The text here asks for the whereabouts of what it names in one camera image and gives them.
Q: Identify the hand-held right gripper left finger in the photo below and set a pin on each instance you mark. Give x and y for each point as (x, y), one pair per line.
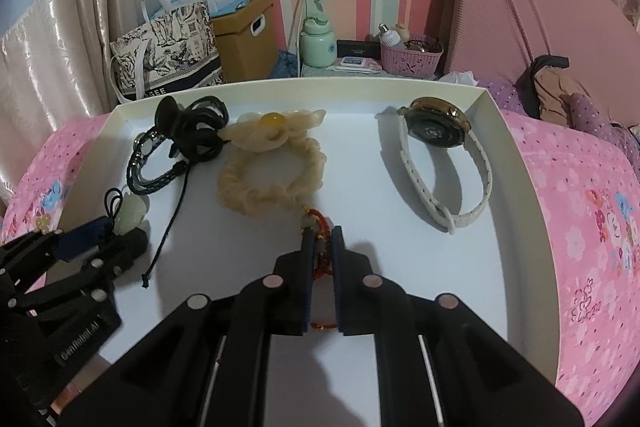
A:
(307, 272)

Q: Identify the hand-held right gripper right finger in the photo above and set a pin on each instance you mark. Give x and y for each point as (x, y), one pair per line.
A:
(339, 272)

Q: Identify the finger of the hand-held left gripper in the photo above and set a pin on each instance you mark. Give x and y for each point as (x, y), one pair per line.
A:
(77, 237)
(125, 249)

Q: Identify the white shallow tray box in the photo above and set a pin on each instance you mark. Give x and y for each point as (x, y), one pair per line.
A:
(375, 187)

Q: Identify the cream flower scrunchie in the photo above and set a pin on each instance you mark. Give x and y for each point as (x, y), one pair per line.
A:
(235, 197)

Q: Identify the black hair claw clip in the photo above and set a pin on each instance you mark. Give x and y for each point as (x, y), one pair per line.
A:
(197, 142)

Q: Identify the cream satin curtain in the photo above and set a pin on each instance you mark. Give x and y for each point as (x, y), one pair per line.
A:
(55, 67)

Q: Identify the floral print tote bag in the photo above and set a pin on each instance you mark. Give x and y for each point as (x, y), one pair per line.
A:
(165, 52)

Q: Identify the white wet wipes packet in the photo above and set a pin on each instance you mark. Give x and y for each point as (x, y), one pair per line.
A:
(357, 64)

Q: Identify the black flat box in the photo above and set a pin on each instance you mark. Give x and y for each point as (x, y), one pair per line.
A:
(357, 48)

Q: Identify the mint green water bottle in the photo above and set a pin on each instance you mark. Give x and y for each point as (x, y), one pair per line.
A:
(317, 47)

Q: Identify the pink plastic basket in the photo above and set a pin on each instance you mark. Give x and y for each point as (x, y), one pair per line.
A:
(410, 57)

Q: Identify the brown cardboard box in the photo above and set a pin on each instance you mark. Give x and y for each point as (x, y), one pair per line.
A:
(245, 42)

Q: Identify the white light bulb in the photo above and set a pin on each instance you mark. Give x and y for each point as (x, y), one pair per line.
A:
(390, 36)

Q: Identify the tan garment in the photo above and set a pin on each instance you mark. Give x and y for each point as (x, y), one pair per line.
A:
(555, 94)

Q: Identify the purple dotted quilt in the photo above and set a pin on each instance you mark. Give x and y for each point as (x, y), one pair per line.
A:
(595, 122)

